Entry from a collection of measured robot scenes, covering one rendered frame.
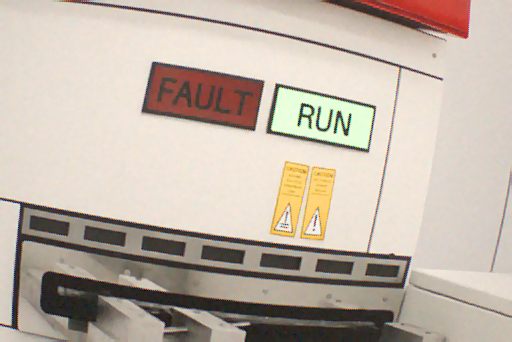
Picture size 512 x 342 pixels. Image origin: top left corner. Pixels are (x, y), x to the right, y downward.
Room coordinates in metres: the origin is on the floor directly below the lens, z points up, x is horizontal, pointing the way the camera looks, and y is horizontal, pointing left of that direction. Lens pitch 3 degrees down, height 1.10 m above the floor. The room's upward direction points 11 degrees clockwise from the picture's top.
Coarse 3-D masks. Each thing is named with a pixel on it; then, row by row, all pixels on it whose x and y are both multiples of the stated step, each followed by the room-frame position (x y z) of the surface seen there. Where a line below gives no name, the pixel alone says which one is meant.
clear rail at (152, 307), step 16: (64, 288) 1.08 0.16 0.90; (80, 288) 1.09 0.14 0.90; (144, 304) 1.12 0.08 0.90; (160, 304) 1.13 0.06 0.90; (176, 304) 1.15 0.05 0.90; (224, 320) 1.17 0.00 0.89; (240, 320) 1.18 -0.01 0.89; (256, 320) 1.18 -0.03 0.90; (272, 320) 1.19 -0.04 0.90; (288, 320) 1.20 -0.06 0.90; (304, 320) 1.21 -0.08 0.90; (320, 320) 1.22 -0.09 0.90; (336, 320) 1.23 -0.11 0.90; (352, 320) 1.24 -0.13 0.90; (368, 320) 1.26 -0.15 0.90
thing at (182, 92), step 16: (160, 80) 1.11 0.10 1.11; (176, 80) 1.12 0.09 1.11; (192, 80) 1.13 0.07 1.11; (208, 80) 1.14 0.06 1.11; (224, 80) 1.14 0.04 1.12; (240, 80) 1.15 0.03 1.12; (160, 96) 1.11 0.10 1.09; (176, 96) 1.12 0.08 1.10; (192, 96) 1.13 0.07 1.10; (208, 96) 1.14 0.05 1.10; (224, 96) 1.15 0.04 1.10; (240, 96) 1.15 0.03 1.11; (256, 96) 1.16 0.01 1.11; (176, 112) 1.12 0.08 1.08; (192, 112) 1.13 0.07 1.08; (208, 112) 1.14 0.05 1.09; (224, 112) 1.15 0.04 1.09; (240, 112) 1.16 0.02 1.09
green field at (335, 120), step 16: (288, 96) 1.18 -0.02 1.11; (304, 96) 1.19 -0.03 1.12; (288, 112) 1.18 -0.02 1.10; (304, 112) 1.19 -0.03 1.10; (320, 112) 1.20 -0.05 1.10; (336, 112) 1.21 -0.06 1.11; (352, 112) 1.21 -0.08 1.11; (368, 112) 1.22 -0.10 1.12; (272, 128) 1.17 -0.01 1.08; (288, 128) 1.18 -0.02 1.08; (304, 128) 1.19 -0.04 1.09; (320, 128) 1.20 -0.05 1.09; (336, 128) 1.21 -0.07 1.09; (352, 128) 1.22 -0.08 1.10; (368, 128) 1.23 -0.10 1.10; (352, 144) 1.22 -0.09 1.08
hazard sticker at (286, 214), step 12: (288, 168) 1.19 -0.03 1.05; (300, 168) 1.19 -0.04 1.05; (288, 180) 1.19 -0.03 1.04; (300, 180) 1.20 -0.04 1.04; (288, 192) 1.19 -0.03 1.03; (300, 192) 1.20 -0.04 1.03; (276, 204) 1.19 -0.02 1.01; (288, 204) 1.19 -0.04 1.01; (300, 204) 1.20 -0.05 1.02; (276, 216) 1.19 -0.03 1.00; (288, 216) 1.19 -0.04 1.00; (276, 228) 1.19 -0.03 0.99; (288, 228) 1.19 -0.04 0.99
